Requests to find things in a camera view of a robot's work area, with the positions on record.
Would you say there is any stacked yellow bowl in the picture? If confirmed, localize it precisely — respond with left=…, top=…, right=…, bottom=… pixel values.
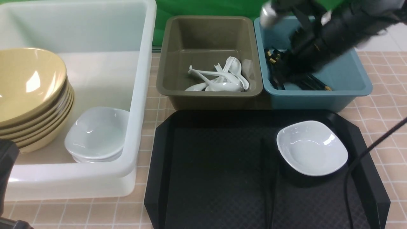
left=13, top=87, right=75, bottom=147
left=1, top=82, right=72, bottom=142
left=19, top=96, right=75, bottom=154
left=0, top=79, right=70, bottom=136

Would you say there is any olive brown plastic bin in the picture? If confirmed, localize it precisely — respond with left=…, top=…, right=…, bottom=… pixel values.
left=156, top=16, right=263, bottom=110

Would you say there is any white spoon lower left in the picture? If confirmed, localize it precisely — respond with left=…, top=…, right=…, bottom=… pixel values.
left=185, top=82, right=219, bottom=92

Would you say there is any black plastic serving tray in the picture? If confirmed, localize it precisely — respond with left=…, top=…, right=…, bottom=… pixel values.
left=144, top=110, right=392, bottom=229

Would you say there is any top stacked white dish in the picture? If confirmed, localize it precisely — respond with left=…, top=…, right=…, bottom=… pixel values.
left=64, top=107, right=129, bottom=159

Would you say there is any white spoon centre upright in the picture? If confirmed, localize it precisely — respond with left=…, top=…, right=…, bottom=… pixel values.
left=214, top=56, right=238, bottom=83

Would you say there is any large white plastic tub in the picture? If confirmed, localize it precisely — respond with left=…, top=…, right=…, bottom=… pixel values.
left=1, top=0, right=156, bottom=202

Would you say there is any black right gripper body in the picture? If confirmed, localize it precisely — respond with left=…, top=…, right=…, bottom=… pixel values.
left=270, top=0, right=350, bottom=79

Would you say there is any green cloth backdrop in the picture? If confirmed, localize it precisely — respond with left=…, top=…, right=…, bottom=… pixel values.
left=153, top=0, right=350, bottom=47

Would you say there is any white square dish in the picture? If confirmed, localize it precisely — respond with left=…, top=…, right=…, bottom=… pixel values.
left=276, top=121, right=348, bottom=177

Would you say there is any bottom stacked yellow bowl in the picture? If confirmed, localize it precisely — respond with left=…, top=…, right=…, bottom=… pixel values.
left=19, top=96, right=75, bottom=154

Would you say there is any white ceramic soup spoon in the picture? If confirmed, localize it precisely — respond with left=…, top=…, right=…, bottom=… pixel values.
left=205, top=82, right=244, bottom=92

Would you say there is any blue plastic bin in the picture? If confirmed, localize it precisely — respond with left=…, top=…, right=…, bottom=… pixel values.
left=253, top=16, right=373, bottom=112

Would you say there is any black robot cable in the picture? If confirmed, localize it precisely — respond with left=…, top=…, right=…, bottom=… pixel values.
left=343, top=116, right=407, bottom=229

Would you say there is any white spoon long handle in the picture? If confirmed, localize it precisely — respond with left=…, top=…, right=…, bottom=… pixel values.
left=188, top=66, right=243, bottom=87

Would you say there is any top stacked yellow bowl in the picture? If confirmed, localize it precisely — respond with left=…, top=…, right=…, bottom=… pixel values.
left=0, top=79, right=70, bottom=136

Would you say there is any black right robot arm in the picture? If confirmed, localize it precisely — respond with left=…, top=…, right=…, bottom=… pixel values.
left=270, top=0, right=406, bottom=77

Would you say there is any yellow noodle bowl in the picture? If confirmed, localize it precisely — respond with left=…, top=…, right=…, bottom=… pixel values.
left=0, top=48, right=67, bottom=127

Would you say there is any white spoon upright bowl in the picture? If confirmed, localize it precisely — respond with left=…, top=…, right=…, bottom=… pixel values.
left=227, top=56, right=250, bottom=90

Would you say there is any stacked white dish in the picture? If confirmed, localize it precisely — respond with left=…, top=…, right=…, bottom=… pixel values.
left=72, top=149, right=123, bottom=163
left=64, top=107, right=129, bottom=159

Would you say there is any lower stacked white dish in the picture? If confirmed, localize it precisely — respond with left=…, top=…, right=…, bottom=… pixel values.
left=72, top=149, right=123, bottom=163

